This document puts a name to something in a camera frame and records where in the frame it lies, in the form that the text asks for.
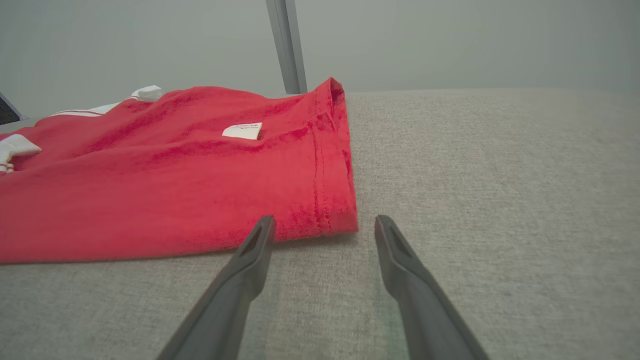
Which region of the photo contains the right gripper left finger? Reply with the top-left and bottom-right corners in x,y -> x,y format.
156,215 -> 277,360

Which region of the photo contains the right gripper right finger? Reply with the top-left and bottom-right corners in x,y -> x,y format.
374,214 -> 491,360

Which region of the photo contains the red basketball jersey number 23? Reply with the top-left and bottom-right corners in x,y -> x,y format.
0,77 -> 359,265

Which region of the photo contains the grey fabric sofa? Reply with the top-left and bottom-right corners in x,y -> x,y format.
0,89 -> 640,360

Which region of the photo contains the dark grey framed panel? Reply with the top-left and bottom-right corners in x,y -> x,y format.
0,92 -> 23,126

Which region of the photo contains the grey metal partition post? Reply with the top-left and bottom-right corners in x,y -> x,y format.
265,0 -> 308,96

